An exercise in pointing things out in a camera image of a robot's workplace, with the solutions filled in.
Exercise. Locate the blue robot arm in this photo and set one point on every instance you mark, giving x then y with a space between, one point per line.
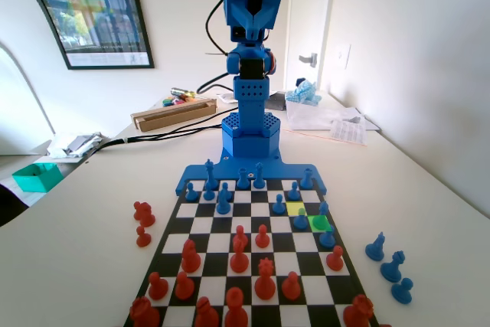
250 105

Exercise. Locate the blue chess king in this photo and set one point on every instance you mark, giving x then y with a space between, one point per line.
210 174

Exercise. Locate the blue chess queen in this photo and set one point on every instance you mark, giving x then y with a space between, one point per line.
259 179

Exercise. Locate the red chess piece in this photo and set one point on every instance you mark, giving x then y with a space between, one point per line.
235 309
240 232
358 313
139 208
206 315
147 220
190 258
144 315
239 260

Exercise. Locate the red chess pawn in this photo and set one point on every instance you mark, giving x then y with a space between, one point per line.
157 288
143 239
291 286
335 260
184 288
262 239

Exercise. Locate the red chess queen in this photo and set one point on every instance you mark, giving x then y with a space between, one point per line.
265 283

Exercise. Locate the black zip tie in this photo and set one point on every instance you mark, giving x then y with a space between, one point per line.
216 53

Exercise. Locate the small white paper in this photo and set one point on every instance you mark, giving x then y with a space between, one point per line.
227 98

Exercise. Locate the flat black box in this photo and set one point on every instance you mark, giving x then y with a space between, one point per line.
276 102

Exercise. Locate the blue white cloth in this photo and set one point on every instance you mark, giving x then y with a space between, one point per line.
304 93

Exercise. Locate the colourful small items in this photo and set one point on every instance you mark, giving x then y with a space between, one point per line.
174 102

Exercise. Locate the black framed poster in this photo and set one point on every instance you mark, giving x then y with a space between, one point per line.
99 17

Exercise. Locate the long cardboard box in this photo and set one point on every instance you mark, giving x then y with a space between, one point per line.
172 118

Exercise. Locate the white crumpled paper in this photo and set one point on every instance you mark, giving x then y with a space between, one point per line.
317 116

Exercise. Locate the printed paper sheet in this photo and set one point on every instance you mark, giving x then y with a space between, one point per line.
348 132

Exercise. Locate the crumpled grey white bag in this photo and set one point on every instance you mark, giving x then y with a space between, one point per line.
76 143

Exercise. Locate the white curved panel black edge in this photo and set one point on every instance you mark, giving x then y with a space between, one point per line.
23 59

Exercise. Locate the black white chessboard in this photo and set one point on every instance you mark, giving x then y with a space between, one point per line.
214 242

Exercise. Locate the green plastic bin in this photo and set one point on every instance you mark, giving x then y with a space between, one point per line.
34 179

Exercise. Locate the white light switch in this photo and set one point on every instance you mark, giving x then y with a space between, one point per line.
343 56

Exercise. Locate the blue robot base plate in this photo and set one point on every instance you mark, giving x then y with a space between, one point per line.
199 174

